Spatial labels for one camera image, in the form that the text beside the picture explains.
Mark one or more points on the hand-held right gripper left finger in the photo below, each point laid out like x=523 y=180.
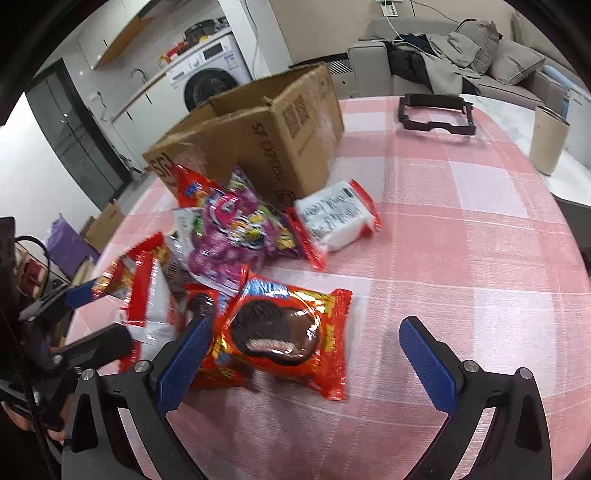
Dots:
x=178 y=369

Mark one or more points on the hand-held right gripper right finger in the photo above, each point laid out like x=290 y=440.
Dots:
x=427 y=364

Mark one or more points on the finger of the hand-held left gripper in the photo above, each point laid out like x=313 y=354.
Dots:
x=99 y=344
x=83 y=294

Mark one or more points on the clear cracker packet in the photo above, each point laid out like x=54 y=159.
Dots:
x=178 y=277

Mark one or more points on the red chocolate pie packet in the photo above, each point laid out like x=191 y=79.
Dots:
x=277 y=337
x=203 y=302

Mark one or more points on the white packet with red edges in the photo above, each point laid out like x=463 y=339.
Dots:
x=337 y=214

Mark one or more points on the brown cardboard box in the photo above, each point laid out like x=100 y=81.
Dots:
x=295 y=138

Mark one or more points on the person's left hand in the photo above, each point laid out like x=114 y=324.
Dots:
x=57 y=435

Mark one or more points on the purple bag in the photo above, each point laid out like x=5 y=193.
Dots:
x=69 y=249

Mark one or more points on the cardboard box on floor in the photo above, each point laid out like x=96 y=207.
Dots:
x=104 y=226

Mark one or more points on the green and white snack packet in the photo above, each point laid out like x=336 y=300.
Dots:
x=184 y=224

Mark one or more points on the pink checked tablecloth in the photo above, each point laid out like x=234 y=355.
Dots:
x=461 y=230

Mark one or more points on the purple snack packet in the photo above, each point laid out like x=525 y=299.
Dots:
x=231 y=240

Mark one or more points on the red snack packet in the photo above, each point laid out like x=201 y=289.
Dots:
x=191 y=187

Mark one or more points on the dark glass door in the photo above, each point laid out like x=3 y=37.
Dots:
x=69 y=129

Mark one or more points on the white counter cabinet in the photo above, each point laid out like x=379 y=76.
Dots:
x=152 y=110

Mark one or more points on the metal faucet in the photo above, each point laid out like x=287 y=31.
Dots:
x=138 y=74

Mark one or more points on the beige cup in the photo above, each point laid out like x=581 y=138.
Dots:
x=547 y=143

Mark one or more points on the red box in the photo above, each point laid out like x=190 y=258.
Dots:
x=173 y=51

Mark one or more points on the white washing machine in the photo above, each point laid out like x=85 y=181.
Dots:
x=217 y=60

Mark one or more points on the black cooker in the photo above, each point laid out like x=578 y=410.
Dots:
x=205 y=28

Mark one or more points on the black jacket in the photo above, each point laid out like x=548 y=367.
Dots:
x=408 y=64

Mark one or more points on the grey coat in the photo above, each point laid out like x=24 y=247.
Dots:
x=450 y=64

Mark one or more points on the grey sofa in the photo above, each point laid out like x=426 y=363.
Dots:
x=369 y=69

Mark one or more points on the grey pillow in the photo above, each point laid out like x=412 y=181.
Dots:
x=515 y=62
x=480 y=46

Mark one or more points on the black plastic frame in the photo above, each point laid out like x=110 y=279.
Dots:
x=411 y=122

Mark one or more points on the wooden wall cabinet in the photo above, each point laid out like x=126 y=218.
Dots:
x=120 y=32

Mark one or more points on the wall socket with charger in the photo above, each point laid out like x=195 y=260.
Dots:
x=388 y=8

